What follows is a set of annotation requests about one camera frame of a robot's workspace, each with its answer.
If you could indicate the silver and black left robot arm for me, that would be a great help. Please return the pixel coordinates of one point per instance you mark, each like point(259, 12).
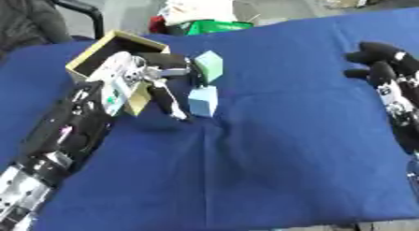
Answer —
point(65, 132)

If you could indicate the red bag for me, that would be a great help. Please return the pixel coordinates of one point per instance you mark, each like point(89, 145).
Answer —
point(157, 24)

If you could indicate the black chair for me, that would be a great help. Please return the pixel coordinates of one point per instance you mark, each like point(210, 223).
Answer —
point(33, 16)

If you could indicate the white plastic bag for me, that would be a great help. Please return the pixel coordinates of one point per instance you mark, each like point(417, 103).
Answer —
point(199, 5)

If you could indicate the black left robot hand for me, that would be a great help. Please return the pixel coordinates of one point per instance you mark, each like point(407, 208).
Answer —
point(166, 60)

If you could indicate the tan cardboard box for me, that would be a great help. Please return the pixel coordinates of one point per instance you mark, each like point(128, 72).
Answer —
point(90, 58)

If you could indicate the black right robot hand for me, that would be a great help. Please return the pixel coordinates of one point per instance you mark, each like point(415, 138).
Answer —
point(388, 58)

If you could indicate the light blue block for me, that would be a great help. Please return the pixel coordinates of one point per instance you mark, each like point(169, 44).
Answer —
point(203, 100)

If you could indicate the green bag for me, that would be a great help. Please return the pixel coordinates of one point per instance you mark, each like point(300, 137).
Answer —
point(215, 26)

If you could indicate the green block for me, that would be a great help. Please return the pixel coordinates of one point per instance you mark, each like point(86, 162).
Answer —
point(210, 65)

